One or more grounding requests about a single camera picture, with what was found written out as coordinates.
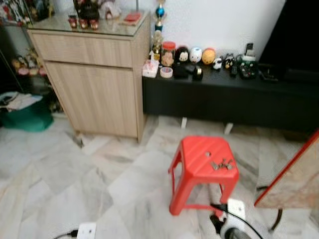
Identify black table leg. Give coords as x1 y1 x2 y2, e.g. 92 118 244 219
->
256 184 283 233

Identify silver key bunch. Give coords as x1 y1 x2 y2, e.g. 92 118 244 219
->
211 158 235 171

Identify red plastic stool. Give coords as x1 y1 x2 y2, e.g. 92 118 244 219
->
168 135 240 217

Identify marble table with red edge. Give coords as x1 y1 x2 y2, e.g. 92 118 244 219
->
254 129 319 210

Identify black low TV console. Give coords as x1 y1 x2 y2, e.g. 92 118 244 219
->
142 64 319 135

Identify black tape dispenser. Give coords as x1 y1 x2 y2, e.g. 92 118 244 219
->
192 67 204 82

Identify black box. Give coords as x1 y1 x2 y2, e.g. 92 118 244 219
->
172 64 189 80

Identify small black pouch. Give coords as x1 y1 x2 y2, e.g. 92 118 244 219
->
184 63 198 75

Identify black flat tray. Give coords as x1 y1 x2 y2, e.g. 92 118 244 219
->
258 63 280 83

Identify tape roll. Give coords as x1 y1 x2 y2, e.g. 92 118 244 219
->
159 66 174 80

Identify green phone holder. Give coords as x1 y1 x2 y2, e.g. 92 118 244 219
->
236 54 258 66

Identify yellow round plush toy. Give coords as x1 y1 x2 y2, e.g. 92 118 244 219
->
202 47 217 66

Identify white pink tissue box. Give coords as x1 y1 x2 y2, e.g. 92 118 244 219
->
142 55 160 79

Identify white round plush toy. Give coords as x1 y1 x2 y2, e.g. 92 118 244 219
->
189 47 203 64

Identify black round plush toy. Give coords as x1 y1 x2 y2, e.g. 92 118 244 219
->
175 46 190 64

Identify red lidded clear jar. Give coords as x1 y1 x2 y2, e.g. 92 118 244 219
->
160 41 176 68

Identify light wooden cabinet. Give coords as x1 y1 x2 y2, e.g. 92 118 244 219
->
27 12 152 143

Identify small gold trophy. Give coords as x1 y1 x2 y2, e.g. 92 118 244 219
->
152 31 164 62

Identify black television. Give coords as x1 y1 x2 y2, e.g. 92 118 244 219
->
259 0 319 76

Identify green basket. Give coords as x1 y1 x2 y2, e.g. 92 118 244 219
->
0 92 55 133

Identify red packet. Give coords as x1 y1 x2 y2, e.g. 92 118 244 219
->
123 12 143 23

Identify white papers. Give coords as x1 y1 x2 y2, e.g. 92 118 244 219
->
0 92 43 112

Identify metal lamp stand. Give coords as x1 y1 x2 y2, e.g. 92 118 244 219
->
134 0 146 14

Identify white robed statue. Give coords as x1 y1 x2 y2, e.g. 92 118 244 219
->
100 0 122 20

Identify black incense pot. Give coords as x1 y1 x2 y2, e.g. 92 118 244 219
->
77 4 101 23

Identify dark display shelf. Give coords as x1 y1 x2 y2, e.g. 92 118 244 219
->
0 0 63 114

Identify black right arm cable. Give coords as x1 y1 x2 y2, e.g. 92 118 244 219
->
209 201 265 239

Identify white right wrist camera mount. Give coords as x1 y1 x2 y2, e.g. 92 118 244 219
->
226 199 247 223

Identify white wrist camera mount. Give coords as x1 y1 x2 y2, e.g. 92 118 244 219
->
76 222 97 239
226 199 247 223

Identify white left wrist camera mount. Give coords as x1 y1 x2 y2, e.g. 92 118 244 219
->
76 222 97 239

